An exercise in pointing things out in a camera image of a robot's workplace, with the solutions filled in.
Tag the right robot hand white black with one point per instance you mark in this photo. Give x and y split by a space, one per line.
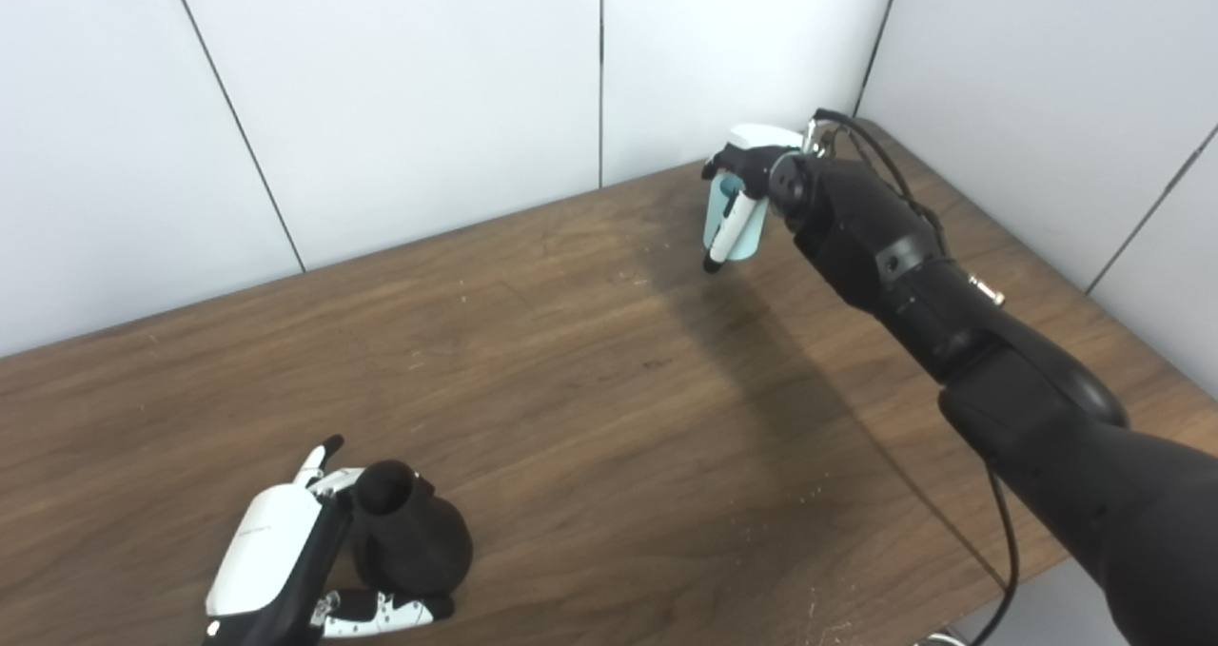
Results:
756 156

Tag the light blue cup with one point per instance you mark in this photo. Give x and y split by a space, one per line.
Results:
747 237

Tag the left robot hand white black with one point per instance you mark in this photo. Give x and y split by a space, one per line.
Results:
271 546

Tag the black funnel-shaped nozzle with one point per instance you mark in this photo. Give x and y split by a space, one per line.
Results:
409 541

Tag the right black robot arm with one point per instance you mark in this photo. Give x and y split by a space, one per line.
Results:
952 313

